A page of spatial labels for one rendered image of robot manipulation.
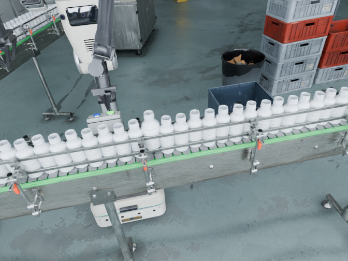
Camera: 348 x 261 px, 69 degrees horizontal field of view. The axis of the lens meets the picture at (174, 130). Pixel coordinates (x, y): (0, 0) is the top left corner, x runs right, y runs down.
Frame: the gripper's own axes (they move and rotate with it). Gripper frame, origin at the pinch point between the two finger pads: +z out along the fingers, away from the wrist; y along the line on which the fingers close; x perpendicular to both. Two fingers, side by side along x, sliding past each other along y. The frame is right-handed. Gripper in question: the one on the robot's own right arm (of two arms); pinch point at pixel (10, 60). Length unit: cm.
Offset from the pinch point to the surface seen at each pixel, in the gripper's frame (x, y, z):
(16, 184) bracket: -4.2, 26.4, 33.3
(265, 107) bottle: 91, 17, 24
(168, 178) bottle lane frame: 49, 21, 51
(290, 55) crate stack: 222, -158, 86
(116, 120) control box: 30.9, 2.7, 29.4
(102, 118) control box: 25.6, 2.1, 27.9
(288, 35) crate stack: 213, -157, 63
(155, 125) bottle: 46, 17, 24
